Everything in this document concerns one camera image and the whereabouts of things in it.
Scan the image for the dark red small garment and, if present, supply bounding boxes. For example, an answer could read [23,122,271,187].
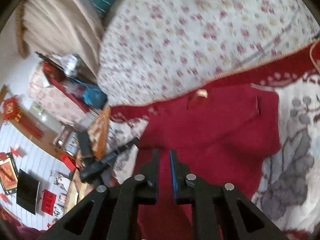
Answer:
[135,85,280,239]

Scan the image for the orange checkered pillow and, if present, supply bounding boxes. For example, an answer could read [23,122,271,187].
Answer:
[87,105,111,159]

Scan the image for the blue plastic bag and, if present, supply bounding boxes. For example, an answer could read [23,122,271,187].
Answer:
[83,84,108,109]

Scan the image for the black flat monitor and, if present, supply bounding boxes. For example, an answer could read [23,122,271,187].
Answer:
[16,169,40,215]

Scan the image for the red white floral plush blanket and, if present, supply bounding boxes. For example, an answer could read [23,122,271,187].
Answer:
[112,42,319,230]

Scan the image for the white floral quilt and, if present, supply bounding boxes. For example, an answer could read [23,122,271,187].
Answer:
[98,0,319,106]

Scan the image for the beige curtain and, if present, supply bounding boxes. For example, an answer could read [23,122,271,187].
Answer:
[22,0,104,81]

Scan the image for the red knot wall decoration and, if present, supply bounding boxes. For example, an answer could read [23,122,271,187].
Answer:
[3,96,22,122]

